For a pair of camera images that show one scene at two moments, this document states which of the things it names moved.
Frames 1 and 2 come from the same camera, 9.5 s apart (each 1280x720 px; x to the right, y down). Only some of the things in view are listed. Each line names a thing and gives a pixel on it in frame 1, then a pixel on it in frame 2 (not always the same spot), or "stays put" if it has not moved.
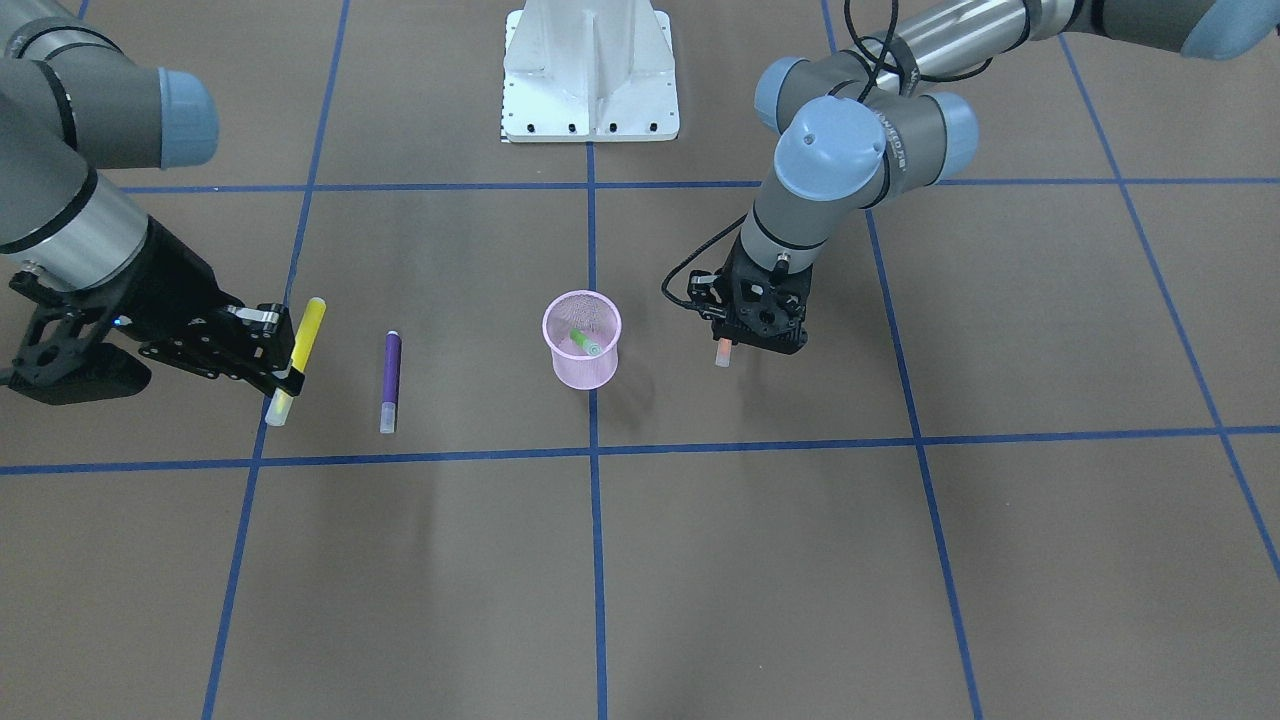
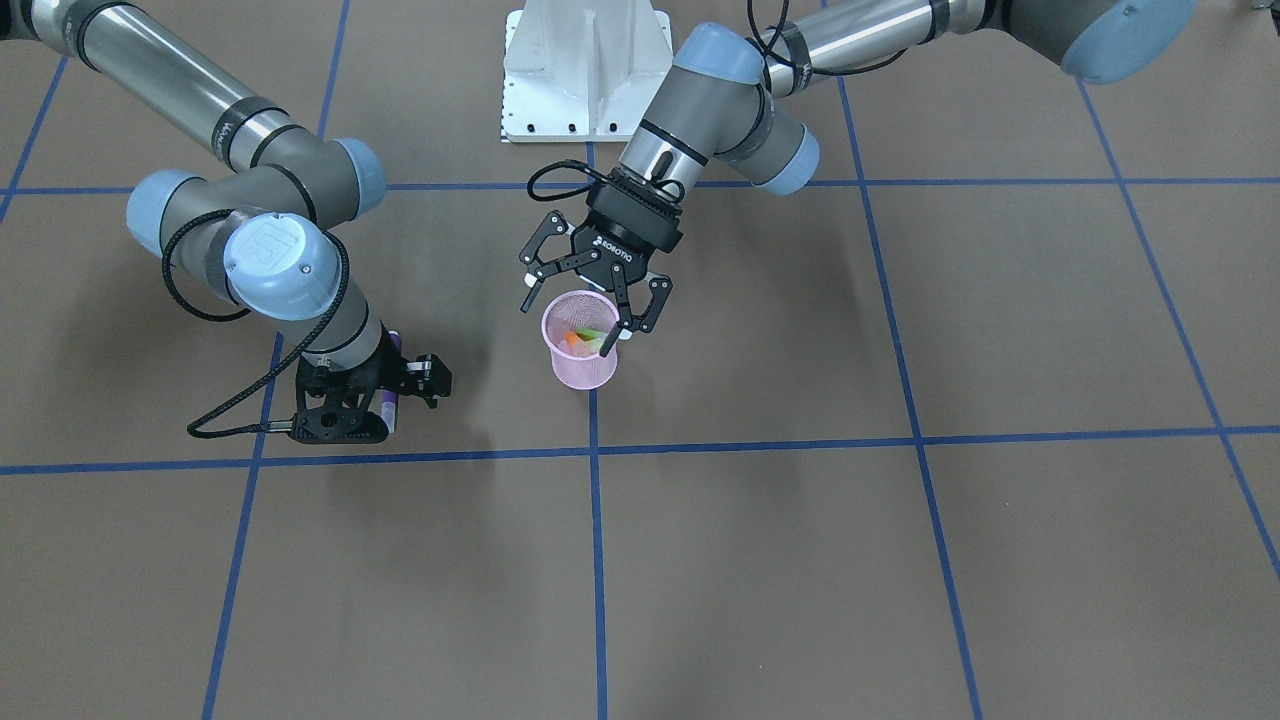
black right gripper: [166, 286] to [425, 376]
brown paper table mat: [1026, 465] stays put
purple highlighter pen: [389, 402] stays put
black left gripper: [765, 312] to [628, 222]
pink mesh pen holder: [582, 330] stays put
